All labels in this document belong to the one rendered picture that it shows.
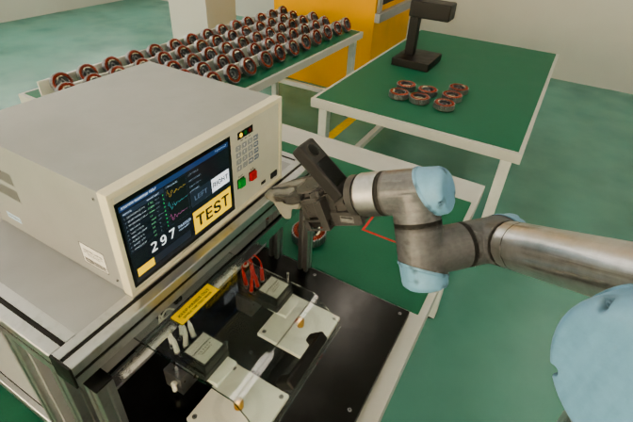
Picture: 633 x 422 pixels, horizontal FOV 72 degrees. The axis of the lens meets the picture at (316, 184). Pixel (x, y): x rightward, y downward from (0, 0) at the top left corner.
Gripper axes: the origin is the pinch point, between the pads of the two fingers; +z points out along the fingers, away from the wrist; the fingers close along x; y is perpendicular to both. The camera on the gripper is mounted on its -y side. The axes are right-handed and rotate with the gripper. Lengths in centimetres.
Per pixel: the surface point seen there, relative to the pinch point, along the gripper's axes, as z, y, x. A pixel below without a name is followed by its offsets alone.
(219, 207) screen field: 7.5, -0.5, -6.9
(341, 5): 150, -28, 327
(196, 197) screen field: 5.0, -5.8, -12.5
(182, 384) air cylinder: 21.7, 32.0, -24.2
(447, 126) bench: 15, 42, 145
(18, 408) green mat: 50, 25, -44
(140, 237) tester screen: 5.1, -5.5, -25.0
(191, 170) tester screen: 2.6, -11.1, -12.7
